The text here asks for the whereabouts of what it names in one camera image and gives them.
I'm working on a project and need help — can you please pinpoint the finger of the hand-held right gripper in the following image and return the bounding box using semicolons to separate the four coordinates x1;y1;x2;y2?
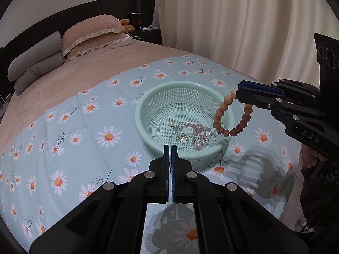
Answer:
236;89;325;128
237;78;322;104

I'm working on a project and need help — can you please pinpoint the wooden bead bracelet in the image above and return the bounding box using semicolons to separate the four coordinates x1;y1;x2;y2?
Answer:
212;89;254;138

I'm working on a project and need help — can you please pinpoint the person's right hand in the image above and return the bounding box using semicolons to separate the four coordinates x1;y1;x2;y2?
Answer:
302;145;331;178

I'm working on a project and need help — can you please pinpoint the daisy print blue cloth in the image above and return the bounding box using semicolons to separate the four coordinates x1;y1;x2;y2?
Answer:
0;53;302;254

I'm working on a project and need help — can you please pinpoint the bed with tan bedspread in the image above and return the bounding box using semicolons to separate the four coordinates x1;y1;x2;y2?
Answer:
0;37;305;231

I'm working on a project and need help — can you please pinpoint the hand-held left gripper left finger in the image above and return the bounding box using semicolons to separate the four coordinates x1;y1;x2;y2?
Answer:
29;144;171;254

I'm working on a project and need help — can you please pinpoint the black nightstand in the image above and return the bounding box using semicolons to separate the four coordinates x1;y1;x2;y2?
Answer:
129;28;163;46

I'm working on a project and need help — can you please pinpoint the white handheld massager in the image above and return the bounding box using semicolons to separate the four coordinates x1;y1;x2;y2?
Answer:
110;36;132;49

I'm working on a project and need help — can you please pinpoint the cream curtain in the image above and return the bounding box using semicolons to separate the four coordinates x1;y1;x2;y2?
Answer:
152;0;339;92

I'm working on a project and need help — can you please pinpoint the green plastic mesh basket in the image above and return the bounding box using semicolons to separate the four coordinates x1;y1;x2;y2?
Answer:
134;82;235;170

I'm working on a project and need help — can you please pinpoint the small silver ring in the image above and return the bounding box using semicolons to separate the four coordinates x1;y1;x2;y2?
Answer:
169;131;192;149

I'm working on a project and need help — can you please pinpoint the pink bead bracelet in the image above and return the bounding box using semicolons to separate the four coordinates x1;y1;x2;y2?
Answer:
178;122;214;149

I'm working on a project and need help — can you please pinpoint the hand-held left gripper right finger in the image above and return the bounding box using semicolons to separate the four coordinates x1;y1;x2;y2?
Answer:
171;145;310;254

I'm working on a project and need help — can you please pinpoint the black box with red triangle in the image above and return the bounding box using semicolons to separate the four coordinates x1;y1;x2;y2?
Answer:
131;12;145;28

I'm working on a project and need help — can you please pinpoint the brown teddy bear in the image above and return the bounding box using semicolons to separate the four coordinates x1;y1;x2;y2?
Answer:
119;18;135;32

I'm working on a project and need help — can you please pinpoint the grey pillow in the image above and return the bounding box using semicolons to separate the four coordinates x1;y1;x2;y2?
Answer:
7;31;63;83
14;51;65;96

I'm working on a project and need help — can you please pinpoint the tan ruffled pillow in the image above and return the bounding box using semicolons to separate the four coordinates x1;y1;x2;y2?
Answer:
61;14;124;58
65;33;125;60

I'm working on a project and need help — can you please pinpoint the black headboard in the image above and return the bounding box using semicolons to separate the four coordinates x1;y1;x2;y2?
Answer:
0;0;156;99

